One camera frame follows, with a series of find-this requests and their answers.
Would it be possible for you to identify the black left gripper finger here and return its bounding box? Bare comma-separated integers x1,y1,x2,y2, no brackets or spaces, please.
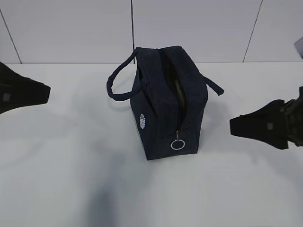
0,63,51,113

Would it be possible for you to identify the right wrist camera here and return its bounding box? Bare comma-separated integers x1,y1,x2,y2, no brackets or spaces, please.
294,37,303,58

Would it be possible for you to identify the green lidded food container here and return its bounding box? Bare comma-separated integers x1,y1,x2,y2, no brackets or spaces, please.
166,63,185,107

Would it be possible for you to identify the navy blue fabric lunch bag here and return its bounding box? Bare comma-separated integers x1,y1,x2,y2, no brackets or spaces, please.
107,46,224,160

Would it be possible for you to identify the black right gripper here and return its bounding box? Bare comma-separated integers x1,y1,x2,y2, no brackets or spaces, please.
230,86,303,150

